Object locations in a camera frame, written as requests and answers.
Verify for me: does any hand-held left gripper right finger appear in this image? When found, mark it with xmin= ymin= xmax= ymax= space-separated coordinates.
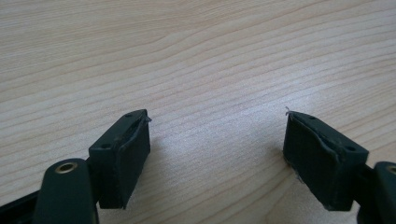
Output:
xmin=282 ymin=106 xmax=370 ymax=212

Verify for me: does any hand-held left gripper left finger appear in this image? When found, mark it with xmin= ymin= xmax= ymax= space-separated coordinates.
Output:
xmin=88 ymin=108 xmax=152 ymax=210

